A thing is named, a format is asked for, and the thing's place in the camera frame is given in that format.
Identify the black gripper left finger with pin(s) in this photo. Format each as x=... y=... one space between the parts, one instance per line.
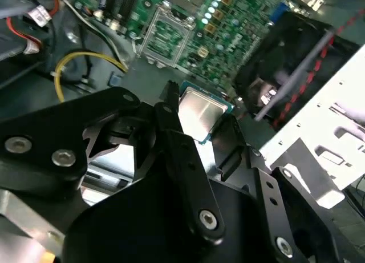
x=42 y=126

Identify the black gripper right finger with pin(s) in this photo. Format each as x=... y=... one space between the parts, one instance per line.
x=231 y=149

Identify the silver CPU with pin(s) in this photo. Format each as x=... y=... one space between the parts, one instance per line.
x=199 y=111

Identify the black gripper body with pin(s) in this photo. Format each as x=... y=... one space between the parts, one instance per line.
x=128 y=226

